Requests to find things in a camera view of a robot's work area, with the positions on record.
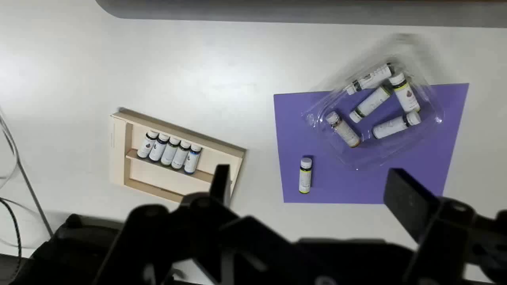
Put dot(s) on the yellow-banded white cap bottle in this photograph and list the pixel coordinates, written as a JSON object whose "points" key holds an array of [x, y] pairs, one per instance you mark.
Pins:
{"points": [[306, 176]]}

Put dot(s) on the light wooden tray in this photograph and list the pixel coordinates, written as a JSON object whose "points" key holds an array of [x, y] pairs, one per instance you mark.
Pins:
{"points": [[211, 152]]}

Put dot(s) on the small white label bottle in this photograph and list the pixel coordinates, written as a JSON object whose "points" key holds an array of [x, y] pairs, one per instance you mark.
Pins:
{"points": [[148, 144], [170, 152], [159, 148]]}

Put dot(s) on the clear plastic bag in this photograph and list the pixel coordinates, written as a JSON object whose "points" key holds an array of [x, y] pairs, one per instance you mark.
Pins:
{"points": [[422, 132]]}

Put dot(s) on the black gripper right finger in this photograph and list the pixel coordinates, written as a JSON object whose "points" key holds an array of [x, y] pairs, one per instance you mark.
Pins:
{"points": [[409, 203]]}

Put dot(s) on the purple paper mat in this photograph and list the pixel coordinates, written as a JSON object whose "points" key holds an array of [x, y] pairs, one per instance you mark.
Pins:
{"points": [[322, 132]]}

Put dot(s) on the olive-banded white label bottle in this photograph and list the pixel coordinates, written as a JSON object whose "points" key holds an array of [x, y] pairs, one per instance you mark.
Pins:
{"points": [[181, 156]]}

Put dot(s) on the green-banded bagged white bottle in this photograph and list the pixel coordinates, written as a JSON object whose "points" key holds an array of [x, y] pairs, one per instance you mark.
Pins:
{"points": [[406, 94], [370, 80], [395, 125], [343, 129], [370, 105]]}

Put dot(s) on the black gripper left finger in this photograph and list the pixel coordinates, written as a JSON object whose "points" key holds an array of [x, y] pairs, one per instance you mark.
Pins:
{"points": [[221, 184]]}

